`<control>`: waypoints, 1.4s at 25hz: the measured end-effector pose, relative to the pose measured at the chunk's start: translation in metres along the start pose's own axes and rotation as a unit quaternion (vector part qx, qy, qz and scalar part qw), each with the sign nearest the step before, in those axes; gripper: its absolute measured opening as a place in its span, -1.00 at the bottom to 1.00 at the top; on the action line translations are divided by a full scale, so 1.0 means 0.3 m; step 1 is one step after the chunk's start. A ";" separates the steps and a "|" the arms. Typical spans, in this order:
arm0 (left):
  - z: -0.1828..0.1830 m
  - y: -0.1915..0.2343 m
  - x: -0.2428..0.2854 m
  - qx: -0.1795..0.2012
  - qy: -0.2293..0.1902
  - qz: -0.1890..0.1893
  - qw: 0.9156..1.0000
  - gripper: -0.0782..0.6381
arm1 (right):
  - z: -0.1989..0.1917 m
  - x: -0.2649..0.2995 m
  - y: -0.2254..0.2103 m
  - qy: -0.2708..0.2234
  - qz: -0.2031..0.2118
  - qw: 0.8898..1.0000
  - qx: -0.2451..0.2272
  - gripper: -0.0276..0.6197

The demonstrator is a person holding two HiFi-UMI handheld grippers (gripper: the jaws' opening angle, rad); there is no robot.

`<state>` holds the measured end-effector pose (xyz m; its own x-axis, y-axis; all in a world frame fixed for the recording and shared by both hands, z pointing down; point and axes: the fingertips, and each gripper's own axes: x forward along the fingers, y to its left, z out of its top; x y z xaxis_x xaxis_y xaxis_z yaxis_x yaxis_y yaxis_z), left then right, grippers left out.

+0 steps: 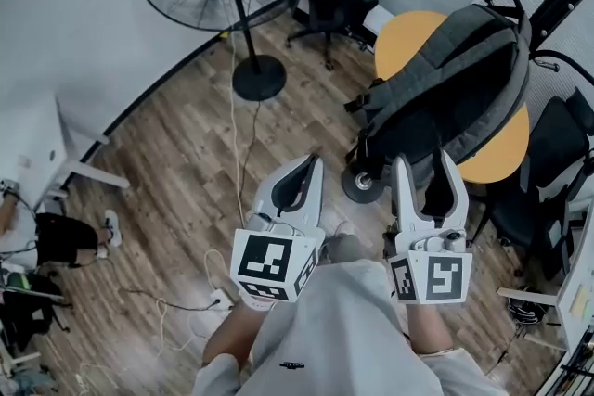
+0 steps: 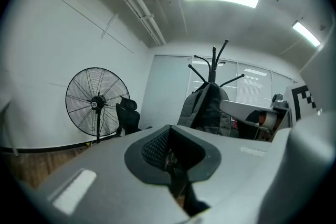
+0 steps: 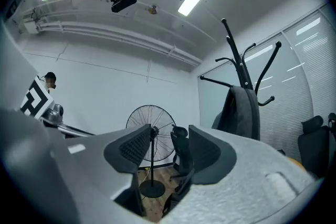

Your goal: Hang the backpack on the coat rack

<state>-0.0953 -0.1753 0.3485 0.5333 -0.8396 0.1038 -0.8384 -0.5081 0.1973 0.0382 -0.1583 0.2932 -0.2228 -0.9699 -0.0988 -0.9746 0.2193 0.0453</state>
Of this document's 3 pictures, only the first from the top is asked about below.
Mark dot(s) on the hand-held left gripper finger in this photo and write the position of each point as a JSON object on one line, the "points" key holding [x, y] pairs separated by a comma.
{"points": [[316, 199], [267, 192]]}

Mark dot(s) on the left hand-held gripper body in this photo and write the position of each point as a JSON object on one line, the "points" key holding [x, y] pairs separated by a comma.
{"points": [[264, 262]]}

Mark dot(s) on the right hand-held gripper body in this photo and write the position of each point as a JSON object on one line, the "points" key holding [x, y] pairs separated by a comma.
{"points": [[441, 276]]}

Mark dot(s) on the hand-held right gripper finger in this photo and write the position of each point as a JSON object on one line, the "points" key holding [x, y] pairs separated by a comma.
{"points": [[404, 199], [459, 204]]}

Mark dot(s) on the grey backpack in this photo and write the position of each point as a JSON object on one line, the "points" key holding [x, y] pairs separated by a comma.
{"points": [[445, 74]]}

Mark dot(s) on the person's right forearm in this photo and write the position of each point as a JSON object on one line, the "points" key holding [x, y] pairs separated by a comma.
{"points": [[429, 327]]}

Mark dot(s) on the person's left forearm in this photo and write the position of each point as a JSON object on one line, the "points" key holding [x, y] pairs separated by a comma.
{"points": [[232, 334]]}

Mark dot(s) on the person's shoe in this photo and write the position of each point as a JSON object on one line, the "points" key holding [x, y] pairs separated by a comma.
{"points": [[345, 246]]}

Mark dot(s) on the white power strip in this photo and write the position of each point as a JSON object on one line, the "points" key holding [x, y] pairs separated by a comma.
{"points": [[223, 299]]}

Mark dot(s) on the person's grey shirt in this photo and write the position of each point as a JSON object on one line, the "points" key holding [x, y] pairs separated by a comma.
{"points": [[343, 329]]}

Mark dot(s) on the white desk with notes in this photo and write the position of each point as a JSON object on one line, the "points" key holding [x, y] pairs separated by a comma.
{"points": [[577, 273]]}

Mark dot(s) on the round yellow table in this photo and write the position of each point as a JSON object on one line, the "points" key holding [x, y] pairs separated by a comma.
{"points": [[404, 39]]}

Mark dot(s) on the black chair with green trim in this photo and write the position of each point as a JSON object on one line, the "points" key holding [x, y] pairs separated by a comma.
{"points": [[28, 306]]}

